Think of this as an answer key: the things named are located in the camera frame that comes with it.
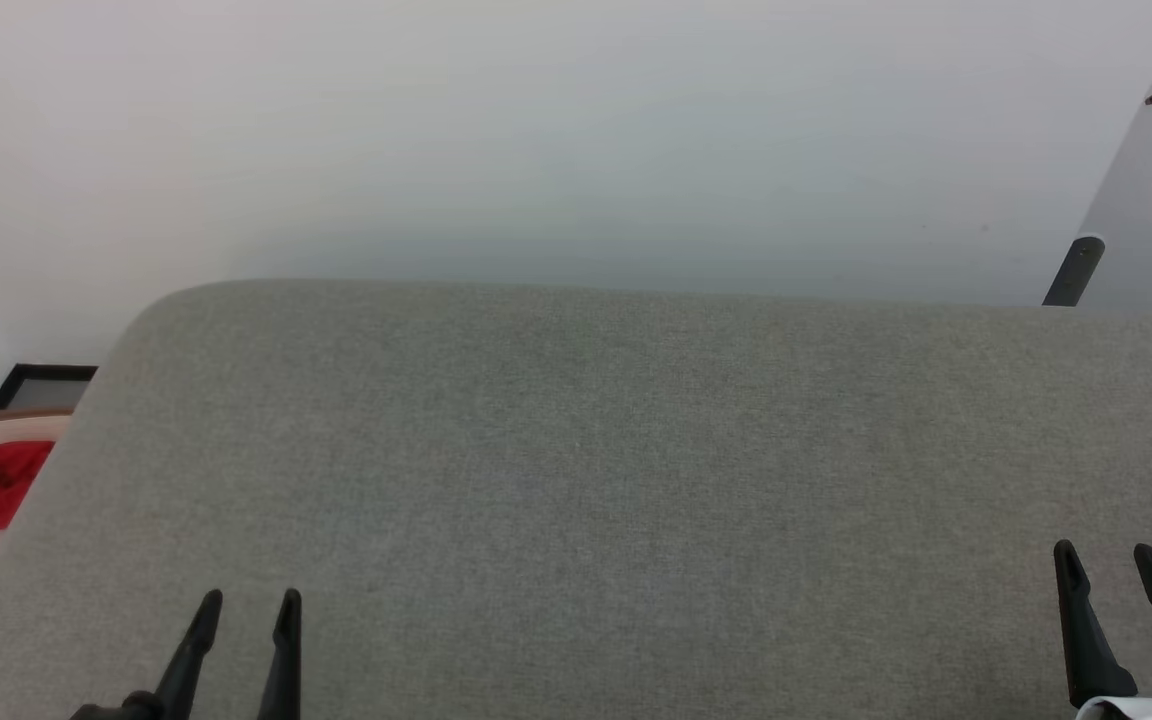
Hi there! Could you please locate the black rectangular frame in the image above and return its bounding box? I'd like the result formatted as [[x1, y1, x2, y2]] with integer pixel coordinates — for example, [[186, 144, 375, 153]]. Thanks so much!
[[0, 364, 99, 413]]

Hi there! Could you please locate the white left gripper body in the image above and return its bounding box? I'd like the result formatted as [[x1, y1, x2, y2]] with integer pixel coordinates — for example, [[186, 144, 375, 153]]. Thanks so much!
[[71, 690, 162, 720]]

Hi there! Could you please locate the grey fabric sofa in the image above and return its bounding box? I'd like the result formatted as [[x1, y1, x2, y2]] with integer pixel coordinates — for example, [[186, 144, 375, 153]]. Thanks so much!
[[0, 278, 1152, 720]]

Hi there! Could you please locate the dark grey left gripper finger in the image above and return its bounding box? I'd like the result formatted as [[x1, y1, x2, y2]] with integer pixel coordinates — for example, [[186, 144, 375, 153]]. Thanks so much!
[[154, 588, 225, 720], [258, 588, 303, 720]]

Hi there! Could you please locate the dark grey metal post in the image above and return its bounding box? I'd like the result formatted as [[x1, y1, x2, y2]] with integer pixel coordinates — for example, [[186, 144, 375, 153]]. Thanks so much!
[[1042, 236, 1107, 307]]

